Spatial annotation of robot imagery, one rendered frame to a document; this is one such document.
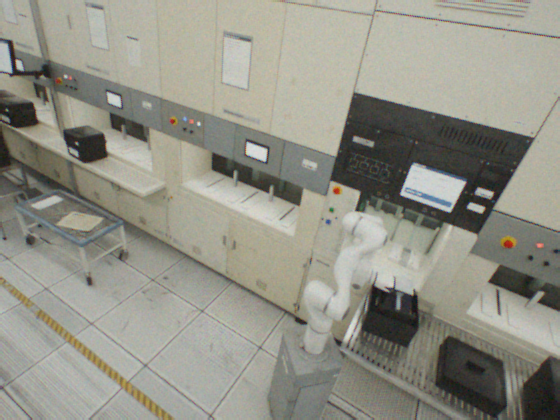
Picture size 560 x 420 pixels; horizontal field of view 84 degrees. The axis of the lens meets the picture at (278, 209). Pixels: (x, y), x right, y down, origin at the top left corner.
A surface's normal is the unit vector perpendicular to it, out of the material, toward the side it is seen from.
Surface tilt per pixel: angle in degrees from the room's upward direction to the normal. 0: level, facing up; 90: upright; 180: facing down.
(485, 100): 92
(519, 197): 90
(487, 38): 90
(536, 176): 90
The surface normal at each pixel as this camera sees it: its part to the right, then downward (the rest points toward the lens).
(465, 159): -0.49, 0.40
